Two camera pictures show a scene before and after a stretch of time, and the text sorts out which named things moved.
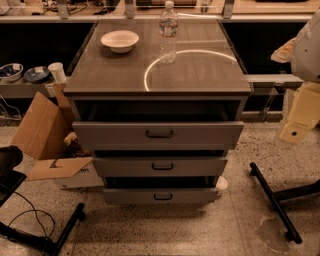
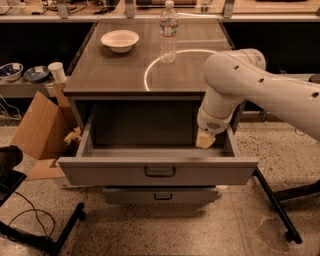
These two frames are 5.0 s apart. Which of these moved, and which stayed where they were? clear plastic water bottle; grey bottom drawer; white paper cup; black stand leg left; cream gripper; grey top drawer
Moved: grey top drawer; cream gripper
Stayed: grey bottom drawer; white paper cup; black stand leg left; clear plastic water bottle
